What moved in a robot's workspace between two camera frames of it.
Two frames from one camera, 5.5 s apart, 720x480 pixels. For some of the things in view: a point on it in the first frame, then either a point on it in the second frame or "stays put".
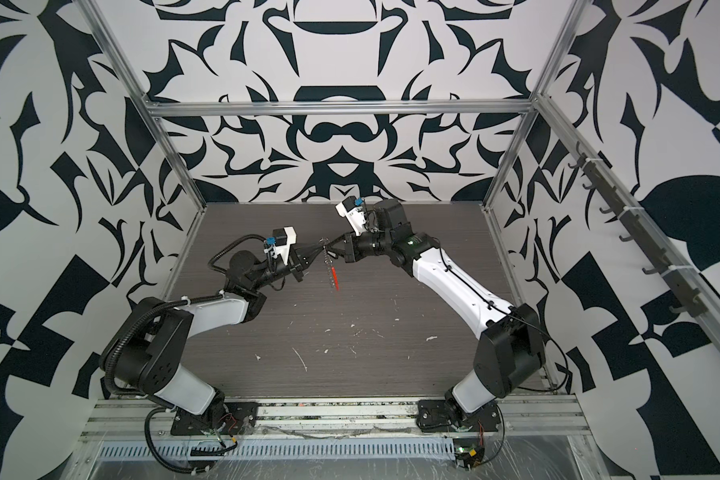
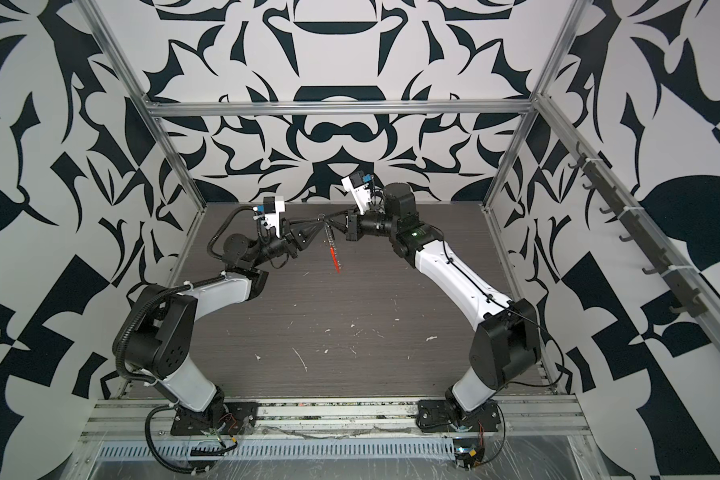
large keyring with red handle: [332, 273] to [331, 243]
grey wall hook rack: [637, 224] stays put
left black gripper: [301, 258] to [294, 239]
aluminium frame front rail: [522, 417] stays put
